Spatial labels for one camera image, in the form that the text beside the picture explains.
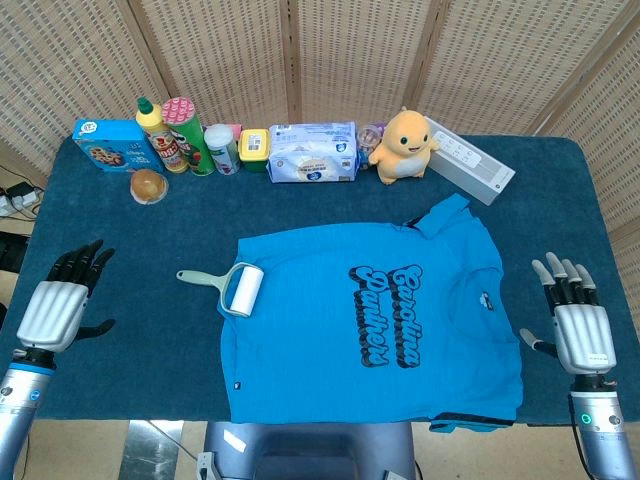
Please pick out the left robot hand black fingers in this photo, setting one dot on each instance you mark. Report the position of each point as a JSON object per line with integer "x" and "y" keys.
{"x": 52, "y": 315}

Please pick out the right robot hand grey fingertips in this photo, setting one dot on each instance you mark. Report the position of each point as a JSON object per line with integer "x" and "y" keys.
{"x": 587, "y": 335}

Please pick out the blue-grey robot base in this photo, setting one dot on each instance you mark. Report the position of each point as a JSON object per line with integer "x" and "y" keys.
{"x": 310, "y": 450}

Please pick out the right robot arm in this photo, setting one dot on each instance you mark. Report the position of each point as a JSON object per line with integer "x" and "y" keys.
{"x": 600, "y": 425}

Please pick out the blue printed t-shirt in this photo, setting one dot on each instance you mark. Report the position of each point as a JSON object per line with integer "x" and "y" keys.
{"x": 320, "y": 345}

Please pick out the black floor equipment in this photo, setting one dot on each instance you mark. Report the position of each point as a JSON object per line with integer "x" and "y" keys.
{"x": 10, "y": 252}

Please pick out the power strip with adapters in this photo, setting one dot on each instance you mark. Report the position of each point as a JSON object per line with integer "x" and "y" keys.
{"x": 17, "y": 197}

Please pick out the dark blue table cloth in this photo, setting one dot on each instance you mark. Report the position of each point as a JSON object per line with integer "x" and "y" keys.
{"x": 150, "y": 240}

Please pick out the wrapped bread bun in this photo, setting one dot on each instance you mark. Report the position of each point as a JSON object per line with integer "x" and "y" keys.
{"x": 149, "y": 186}

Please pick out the blue cookie box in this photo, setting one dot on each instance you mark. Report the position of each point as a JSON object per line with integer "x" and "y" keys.
{"x": 107, "y": 145}

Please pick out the long white cardboard box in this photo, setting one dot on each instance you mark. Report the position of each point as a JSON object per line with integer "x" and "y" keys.
{"x": 475, "y": 165}

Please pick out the yellow bottle green cap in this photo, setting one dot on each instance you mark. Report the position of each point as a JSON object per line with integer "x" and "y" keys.
{"x": 160, "y": 140}

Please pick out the green chips can pink lid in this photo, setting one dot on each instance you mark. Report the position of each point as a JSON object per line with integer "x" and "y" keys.
{"x": 192, "y": 145}

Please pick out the small can white lid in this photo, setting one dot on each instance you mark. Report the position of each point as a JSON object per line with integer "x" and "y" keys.
{"x": 223, "y": 150}

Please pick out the orange plush dinosaur toy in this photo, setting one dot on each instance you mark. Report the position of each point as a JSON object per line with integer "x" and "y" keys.
{"x": 405, "y": 150}

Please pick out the pink small box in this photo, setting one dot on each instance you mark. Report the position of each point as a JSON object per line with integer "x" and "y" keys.
{"x": 235, "y": 129}

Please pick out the green container yellow lid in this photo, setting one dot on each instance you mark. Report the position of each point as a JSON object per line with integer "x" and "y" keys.
{"x": 254, "y": 147}

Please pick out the small clear snack jar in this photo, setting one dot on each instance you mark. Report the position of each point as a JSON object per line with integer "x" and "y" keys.
{"x": 369, "y": 140}

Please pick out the white blue wipes pack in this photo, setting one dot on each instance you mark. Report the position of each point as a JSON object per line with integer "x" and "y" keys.
{"x": 312, "y": 155}

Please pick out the woven folding screen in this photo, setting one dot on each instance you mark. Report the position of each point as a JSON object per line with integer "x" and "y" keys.
{"x": 350, "y": 55}

